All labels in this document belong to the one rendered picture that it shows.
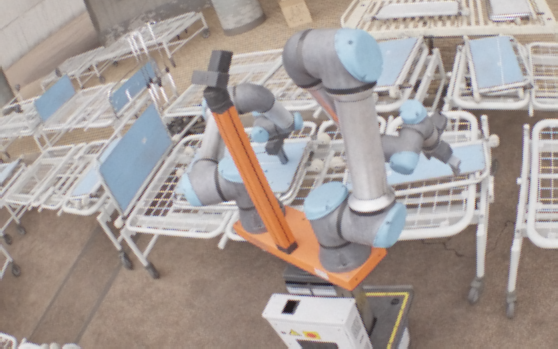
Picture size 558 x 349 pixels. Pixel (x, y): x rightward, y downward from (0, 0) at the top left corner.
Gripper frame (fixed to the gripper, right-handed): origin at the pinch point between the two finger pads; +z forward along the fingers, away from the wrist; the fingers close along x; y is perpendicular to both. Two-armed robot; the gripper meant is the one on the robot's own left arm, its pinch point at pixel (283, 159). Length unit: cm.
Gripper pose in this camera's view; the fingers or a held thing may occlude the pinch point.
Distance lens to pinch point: 250.0
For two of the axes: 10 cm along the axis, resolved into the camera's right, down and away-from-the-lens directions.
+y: -8.8, 0.4, 4.7
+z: 3.5, 7.3, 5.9
